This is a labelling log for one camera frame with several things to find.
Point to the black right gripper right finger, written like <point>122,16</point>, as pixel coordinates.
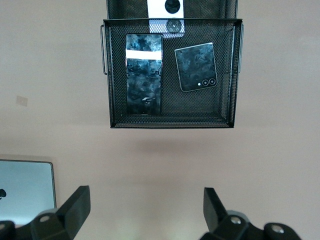
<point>222,225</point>

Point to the lilac flip phone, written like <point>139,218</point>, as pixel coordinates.
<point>156,10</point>

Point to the black flip phone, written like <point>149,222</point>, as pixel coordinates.
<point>195,67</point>

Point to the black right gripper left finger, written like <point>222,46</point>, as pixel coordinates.
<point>72,217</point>

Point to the black mesh two-tier tray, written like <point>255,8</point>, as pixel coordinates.
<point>170,112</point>

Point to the silver closed laptop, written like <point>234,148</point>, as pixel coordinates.
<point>25,180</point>

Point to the long black slab phone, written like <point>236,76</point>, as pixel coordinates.
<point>143,75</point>

